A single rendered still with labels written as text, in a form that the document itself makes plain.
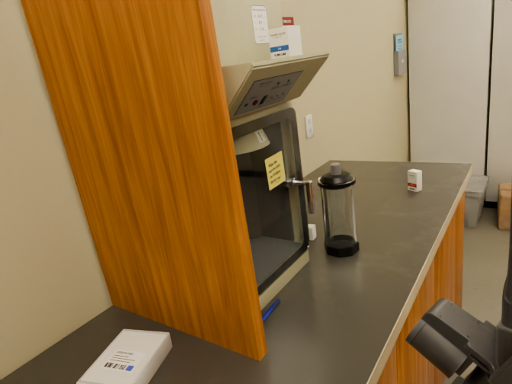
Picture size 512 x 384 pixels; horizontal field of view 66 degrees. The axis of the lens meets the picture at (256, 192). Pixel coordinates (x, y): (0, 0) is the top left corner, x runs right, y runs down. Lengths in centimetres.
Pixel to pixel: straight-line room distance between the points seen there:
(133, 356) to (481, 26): 338
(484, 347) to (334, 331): 47
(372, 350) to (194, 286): 38
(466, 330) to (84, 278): 92
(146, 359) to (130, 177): 37
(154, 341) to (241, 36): 67
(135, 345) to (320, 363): 39
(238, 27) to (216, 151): 31
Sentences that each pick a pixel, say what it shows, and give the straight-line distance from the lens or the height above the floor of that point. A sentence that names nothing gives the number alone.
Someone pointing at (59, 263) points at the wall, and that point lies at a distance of 110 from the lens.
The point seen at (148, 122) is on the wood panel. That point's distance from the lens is 77.
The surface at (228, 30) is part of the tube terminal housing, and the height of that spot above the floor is 158.
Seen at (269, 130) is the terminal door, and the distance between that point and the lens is 91.
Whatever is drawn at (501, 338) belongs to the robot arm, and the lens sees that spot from 45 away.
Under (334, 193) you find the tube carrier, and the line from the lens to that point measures 110.
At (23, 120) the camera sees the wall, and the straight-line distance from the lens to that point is 104.
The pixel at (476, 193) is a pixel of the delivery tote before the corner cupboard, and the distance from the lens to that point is 346.
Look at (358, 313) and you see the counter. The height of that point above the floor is 94.
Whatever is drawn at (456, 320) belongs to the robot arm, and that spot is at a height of 122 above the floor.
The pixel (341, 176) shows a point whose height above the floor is 118.
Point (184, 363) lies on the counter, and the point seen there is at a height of 94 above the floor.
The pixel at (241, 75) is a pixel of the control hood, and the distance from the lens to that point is 71.
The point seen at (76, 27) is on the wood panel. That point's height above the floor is 162.
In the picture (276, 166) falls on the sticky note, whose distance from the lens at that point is 94.
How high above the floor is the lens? 151
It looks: 18 degrees down
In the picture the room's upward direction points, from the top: 9 degrees counter-clockwise
